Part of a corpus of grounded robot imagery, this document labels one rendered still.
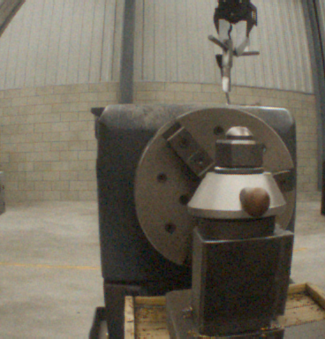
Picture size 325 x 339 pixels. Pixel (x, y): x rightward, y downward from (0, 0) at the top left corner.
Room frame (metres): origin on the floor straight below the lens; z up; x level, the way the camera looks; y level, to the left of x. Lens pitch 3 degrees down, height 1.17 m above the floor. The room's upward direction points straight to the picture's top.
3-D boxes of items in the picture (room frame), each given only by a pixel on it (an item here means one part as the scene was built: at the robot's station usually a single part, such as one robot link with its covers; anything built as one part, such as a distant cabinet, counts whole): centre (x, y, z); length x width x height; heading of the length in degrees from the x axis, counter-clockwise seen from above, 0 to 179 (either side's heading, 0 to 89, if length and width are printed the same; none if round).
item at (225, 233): (0.41, -0.06, 1.07); 0.07 x 0.07 x 0.10; 3
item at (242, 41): (1.07, -0.18, 1.40); 0.06 x 0.03 x 0.09; 154
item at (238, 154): (0.41, -0.06, 1.17); 0.04 x 0.04 x 0.03
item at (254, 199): (0.35, -0.06, 1.13); 0.04 x 0.02 x 0.02; 3
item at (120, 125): (1.43, -0.06, 1.06); 0.59 x 0.48 x 0.39; 3
